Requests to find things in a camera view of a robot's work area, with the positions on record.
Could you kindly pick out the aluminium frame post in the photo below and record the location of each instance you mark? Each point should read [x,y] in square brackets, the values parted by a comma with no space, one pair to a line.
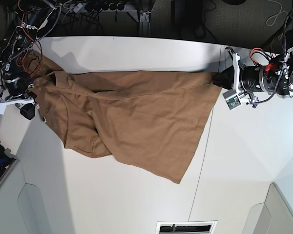
[144,24]

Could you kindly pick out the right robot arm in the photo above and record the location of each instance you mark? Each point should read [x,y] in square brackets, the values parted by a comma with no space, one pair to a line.
[21,56]

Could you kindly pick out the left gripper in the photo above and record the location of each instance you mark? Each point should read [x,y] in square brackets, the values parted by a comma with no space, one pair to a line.
[246,80]

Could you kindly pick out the white table vent grille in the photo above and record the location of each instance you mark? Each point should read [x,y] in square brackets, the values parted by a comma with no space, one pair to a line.
[197,227]

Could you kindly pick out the grey left table panel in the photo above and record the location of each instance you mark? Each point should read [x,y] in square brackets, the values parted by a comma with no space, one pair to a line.
[33,206]

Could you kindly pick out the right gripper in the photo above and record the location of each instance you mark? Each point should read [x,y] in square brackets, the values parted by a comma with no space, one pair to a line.
[15,90]

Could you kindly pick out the tan brown t-shirt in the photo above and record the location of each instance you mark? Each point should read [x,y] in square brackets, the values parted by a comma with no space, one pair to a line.
[149,119]

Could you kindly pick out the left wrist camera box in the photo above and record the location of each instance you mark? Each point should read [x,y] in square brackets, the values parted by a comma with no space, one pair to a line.
[232,99]

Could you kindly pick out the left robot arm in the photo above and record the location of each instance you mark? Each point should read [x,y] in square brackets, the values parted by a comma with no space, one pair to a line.
[284,60]

